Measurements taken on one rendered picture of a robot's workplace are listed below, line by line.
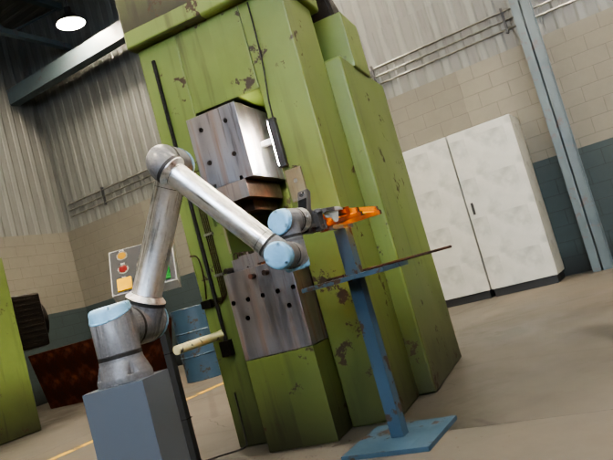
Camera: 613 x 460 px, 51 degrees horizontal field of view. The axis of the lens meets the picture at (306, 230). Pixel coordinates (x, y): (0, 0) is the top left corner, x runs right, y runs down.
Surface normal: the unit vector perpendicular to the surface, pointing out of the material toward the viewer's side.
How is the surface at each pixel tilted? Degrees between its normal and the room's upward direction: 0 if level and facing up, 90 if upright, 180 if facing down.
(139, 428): 90
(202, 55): 90
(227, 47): 90
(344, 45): 90
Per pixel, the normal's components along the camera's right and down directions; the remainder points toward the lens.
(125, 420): -0.17, -0.04
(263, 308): -0.37, 0.02
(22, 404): 0.77, -0.26
